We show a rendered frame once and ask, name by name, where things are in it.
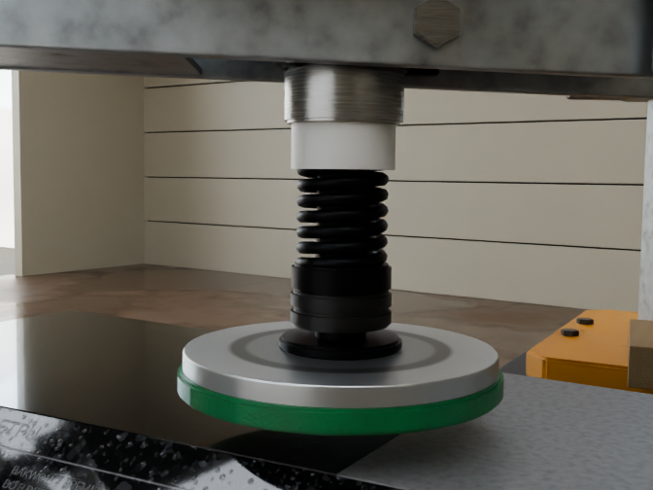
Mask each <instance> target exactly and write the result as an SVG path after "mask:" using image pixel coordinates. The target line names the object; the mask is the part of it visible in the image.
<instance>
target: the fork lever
mask: <svg viewBox="0 0 653 490"><path fill-rule="evenodd" d="M652 47H653V0H0V70H14V71H35V72H56V73H78V74H99V75H121V76H142V77H163V78H185V79H206V80H228V81H249V82H270V83H283V82H284V76H285V73H284V72H282V70H281V67H278V66H277V65H276V64H275V61H276V62H297V63H318V64H339V65H359V66H381V67H401V68H423V69H439V73H438V75H437V76H435V77H409V76H404V88H419V89H441V90H462V91H484V92H505V93H526V94H548V95H569V96H591V97H612V98H633V99H653V72H652Z"/></svg>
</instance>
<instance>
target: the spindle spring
mask: <svg viewBox="0 0 653 490"><path fill-rule="evenodd" d="M296 171H297V173H298V175H300V176H303V177H306V178H309V179H301V180H299V181H298V182H297V188H298V189H299V190H300V191H301V192H303V193H311V194H303V195H301V196H299V197H298V198H297V201H296V202H297V205H298V206H300V207H303V208H317V206H341V205H359V204H368V207H366V208H353V209H332V210H305V211H299V212H298V213H297V214H296V219H297V220H298V221H299V222H300V223H317V222H345V221H360V220H368V223H366V224H355V225H337V226H301V227H298V228H297V231H296V234H297V236H298V237H301V238H347V237H361V236H367V239H365V240H356V241H340V242H316V241H300V242H298V243H297V244H296V250H297V251H298V252H299V253H300V254H348V253H360V252H367V255H365V256H355V257H341V258H305V257H300V258H298V259H297V260H296V263H297V264H301V265H307V266H315V267H332V268H358V267H372V266H377V265H380V264H382V263H384V262H385V261H386V260H387V257H388V255H387V253H386V252H385V250H383V248H385V247H386V245H387V244H388V239H387V237H386V236H385V235H384V234H382V232H384V231H386V230H387V229H388V223H387V222H386V220H384V219H381V218H382V217H385V216H386V215H387V214H388V212H389V210H388V206H386V205H385V204H384V203H381V202H383V201H385V200H386V199H388V196H389V193H388V191H387V190H386V189H382V188H377V187H380V186H385V185H387V183H388V182H389V176H388V175H387V174H385V173H384V172H377V171H381V170H370V169H296ZM368 171H369V175H361V176H342V177H323V178H317V174H330V173H350V172H368ZM357 188H368V191H366V192H331V193H317V191H318V190H338V189H357Z"/></svg>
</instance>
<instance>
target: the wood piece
mask: <svg viewBox="0 0 653 490"><path fill-rule="evenodd" d="M628 387H631V388H641V389H651V390H653V321H649V320H636V319H631V320H630V328H629V351H628Z"/></svg>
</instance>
